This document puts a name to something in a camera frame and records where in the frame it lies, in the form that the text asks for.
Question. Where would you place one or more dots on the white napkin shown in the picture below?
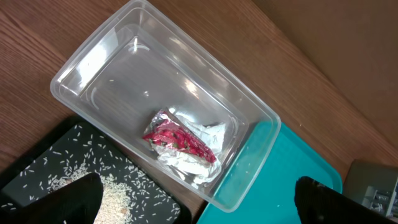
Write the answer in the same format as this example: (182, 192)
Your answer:
(202, 171)

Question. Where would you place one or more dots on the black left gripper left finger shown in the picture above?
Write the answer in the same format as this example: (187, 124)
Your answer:
(77, 202)

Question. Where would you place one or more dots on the clear plastic bin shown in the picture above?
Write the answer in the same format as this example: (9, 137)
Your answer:
(139, 62)

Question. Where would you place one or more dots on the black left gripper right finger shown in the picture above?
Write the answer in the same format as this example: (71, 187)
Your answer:
(318, 204)

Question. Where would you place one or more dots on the white rice pile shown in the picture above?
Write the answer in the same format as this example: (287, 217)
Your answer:
(116, 204)

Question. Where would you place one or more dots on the grey dishwasher rack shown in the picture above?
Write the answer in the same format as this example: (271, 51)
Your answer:
(373, 186)

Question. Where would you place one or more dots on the teal plastic tray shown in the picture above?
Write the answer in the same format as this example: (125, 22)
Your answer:
(271, 197)

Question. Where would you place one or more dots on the black tray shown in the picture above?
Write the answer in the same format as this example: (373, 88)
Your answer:
(75, 144)

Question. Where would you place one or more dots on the red snack wrapper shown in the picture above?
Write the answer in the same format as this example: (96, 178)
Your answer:
(168, 131)

